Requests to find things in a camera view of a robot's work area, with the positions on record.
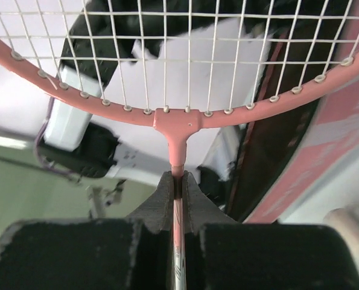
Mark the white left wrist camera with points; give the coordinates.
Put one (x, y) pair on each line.
(67, 124)

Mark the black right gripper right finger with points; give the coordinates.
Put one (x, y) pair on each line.
(224, 254)

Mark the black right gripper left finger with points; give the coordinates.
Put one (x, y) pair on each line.
(133, 252)

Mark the pink badminton racket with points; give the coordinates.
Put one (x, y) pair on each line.
(32, 35)

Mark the pink racket bag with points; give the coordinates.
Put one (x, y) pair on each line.
(282, 156)

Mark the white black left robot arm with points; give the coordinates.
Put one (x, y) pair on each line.
(198, 33)

